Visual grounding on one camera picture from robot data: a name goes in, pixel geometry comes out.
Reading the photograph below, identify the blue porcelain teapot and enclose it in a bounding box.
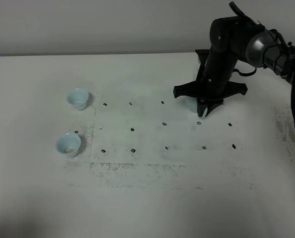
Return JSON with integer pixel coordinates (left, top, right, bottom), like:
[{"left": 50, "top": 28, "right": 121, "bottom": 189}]
[{"left": 185, "top": 66, "right": 208, "bottom": 117}]

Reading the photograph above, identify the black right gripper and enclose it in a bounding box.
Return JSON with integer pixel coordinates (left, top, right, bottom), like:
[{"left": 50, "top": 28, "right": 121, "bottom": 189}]
[{"left": 173, "top": 49, "right": 247, "bottom": 118}]

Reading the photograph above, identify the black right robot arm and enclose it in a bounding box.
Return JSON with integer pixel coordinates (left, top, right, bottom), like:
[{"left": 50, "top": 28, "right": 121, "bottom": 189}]
[{"left": 173, "top": 16, "right": 295, "bottom": 122}]

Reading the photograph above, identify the near blue porcelain teacup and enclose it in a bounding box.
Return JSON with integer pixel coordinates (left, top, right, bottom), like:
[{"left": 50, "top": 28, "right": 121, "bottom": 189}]
[{"left": 56, "top": 133, "right": 81, "bottom": 158}]

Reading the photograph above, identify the far blue porcelain teacup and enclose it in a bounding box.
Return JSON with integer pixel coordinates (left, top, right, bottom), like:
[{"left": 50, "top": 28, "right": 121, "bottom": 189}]
[{"left": 67, "top": 88, "right": 89, "bottom": 111}]

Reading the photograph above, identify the blue porcelain teacup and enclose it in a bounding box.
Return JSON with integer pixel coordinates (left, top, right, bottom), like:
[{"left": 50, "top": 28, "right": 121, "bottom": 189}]
[
  {"left": 67, "top": 88, "right": 89, "bottom": 111},
  {"left": 56, "top": 133, "right": 81, "bottom": 158}
]

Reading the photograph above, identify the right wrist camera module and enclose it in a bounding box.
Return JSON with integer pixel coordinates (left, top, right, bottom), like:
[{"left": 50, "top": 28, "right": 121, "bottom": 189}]
[{"left": 228, "top": 1, "right": 265, "bottom": 29}]

